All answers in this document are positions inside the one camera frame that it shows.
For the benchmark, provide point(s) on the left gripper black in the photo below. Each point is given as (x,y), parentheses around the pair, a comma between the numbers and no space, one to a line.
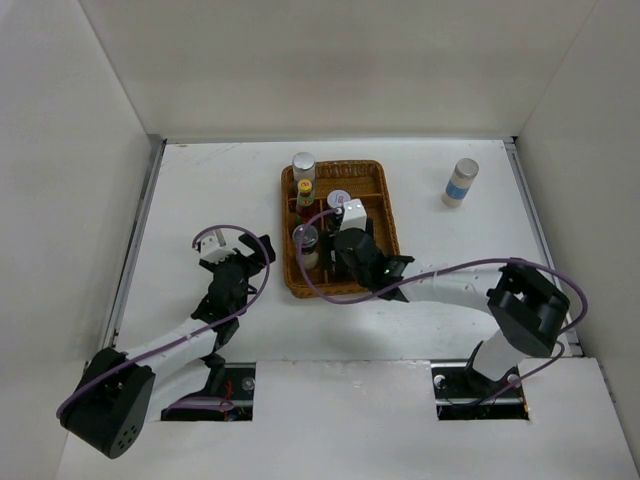
(259,254)

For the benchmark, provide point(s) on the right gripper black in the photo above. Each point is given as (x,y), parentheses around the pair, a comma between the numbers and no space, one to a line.
(327,244)

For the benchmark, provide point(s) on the black top salt grinder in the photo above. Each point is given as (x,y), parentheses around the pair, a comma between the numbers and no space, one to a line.
(308,238)

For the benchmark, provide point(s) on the red sauce bottle yellow cap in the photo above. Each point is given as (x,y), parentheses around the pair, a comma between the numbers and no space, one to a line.
(306,206)

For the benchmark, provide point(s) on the satay sauce jar white lid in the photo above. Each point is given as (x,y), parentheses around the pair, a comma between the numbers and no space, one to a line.
(337,198)

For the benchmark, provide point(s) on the blue label bead bottle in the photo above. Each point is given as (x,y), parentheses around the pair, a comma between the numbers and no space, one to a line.
(304,167)

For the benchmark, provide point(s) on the blue label bottle silver cap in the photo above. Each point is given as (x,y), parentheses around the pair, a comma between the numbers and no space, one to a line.
(464,173)

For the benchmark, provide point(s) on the black cap white powder bottle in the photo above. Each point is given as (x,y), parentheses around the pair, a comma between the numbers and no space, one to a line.
(333,221)

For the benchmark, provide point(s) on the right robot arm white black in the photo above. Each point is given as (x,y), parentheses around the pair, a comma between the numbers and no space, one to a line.
(527,307)

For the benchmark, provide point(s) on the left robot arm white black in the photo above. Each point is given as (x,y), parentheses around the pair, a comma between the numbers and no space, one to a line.
(110,403)

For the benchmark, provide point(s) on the brown wicker divided basket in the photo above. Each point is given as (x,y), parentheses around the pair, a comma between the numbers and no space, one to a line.
(362,179)

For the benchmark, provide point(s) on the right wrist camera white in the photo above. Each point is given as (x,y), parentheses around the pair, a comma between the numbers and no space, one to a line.
(354,216)

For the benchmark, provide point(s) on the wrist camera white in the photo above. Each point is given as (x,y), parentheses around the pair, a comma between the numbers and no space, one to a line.
(213,247)
(354,216)

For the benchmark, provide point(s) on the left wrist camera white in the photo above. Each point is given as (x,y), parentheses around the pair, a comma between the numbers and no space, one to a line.
(213,247)

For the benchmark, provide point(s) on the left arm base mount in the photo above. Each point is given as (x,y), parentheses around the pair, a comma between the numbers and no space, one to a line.
(227,396)

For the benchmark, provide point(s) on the aluminium table edge rail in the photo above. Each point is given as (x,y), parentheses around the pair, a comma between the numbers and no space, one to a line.
(113,320)

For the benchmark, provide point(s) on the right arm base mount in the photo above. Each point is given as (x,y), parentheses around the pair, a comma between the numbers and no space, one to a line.
(462,394)

